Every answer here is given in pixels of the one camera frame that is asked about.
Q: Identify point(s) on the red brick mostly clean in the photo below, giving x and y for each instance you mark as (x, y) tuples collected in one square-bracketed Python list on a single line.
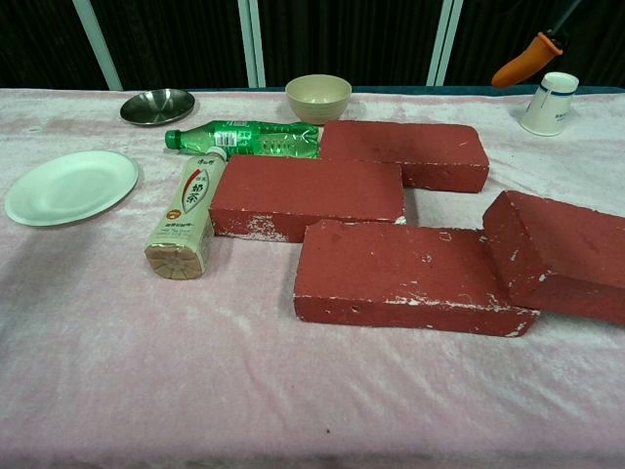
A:
[(405, 141)]

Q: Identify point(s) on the white double frame post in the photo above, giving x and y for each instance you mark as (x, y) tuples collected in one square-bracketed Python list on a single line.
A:
[(252, 44)]

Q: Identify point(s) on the pink velvet tablecloth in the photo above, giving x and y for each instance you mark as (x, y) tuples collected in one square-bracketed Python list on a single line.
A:
[(195, 366)]

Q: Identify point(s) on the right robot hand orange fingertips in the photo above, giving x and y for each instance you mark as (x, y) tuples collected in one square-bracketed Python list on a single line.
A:
[(525, 61)]

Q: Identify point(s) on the red brick front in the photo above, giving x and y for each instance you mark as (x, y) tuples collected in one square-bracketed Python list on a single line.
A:
[(405, 268)]

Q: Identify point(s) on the white paper plate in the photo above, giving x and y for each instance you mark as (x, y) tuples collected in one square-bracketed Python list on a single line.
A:
[(70, 188)]

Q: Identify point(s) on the red brick with few chips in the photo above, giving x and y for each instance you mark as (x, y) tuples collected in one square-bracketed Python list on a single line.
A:
[(566, 234)]

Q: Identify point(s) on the white paper cup blue print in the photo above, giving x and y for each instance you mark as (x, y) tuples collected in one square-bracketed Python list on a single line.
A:
[(549, 105)]

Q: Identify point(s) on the beige milk tea bottle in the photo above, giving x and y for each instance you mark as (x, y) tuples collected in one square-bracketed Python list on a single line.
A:
[(188, 210)]

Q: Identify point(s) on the red brick white-scuffed corner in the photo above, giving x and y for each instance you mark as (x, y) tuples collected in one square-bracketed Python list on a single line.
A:
[(307, 190)]

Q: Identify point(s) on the beige bowl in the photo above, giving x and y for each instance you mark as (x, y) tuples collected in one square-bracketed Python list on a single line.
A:
[(318, 100)]

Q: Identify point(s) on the green plastic bottle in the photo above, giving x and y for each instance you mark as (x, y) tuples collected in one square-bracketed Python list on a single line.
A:
[(244, 139)]

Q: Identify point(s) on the stainless steel dish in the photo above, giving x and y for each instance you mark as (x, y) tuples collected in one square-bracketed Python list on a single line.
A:
[(157, 106)]

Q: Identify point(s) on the slanted white frame post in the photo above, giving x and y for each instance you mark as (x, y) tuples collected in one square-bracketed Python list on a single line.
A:
[(97, 46)]

